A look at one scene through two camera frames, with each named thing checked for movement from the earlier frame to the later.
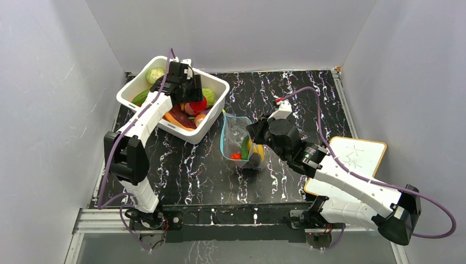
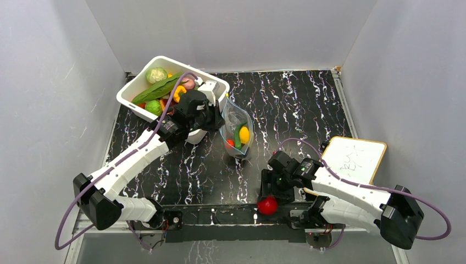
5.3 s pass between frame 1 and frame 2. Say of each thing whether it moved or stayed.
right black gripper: moved
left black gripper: moved
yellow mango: moved
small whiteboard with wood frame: stayed
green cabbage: stayed
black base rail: stayed
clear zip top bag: moved
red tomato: moved
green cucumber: moved
